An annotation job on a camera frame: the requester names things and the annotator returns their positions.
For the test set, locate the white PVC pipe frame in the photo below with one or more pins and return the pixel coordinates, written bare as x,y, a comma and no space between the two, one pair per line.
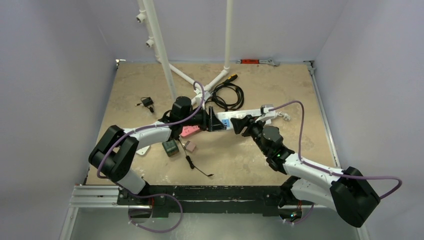
190,31

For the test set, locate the white blue USB charger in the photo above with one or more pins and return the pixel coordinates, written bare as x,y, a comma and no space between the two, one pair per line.
226,121

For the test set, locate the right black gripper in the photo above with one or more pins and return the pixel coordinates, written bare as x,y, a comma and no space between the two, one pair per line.
247,124

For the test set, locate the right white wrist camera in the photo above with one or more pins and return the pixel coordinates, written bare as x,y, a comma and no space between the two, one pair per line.
267,112

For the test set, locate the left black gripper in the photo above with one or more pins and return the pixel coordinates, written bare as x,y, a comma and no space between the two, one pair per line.
209,122

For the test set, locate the black plug adapter with cable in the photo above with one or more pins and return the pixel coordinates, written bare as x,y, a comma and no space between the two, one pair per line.
147,102

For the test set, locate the white USB plug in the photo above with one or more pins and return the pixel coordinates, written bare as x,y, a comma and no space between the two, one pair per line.
143,151

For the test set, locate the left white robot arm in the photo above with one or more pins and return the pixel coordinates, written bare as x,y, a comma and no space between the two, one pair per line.
114,153

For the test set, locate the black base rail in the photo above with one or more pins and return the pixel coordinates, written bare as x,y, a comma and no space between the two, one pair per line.
267,201

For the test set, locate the pink plug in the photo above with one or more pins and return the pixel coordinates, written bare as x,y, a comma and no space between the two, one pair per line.
189,146

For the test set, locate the red adjustable wrench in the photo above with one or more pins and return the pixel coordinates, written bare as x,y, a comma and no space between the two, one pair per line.
269,61

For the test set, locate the white power strip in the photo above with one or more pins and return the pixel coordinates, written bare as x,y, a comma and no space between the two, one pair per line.
254,112

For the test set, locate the pink power socket block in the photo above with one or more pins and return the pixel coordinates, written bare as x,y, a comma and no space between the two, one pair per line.
189,130

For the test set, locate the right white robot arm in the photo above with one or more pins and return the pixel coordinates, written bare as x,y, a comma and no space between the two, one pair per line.
343,190

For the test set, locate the green plug adapter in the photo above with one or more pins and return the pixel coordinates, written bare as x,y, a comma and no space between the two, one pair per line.
170,147

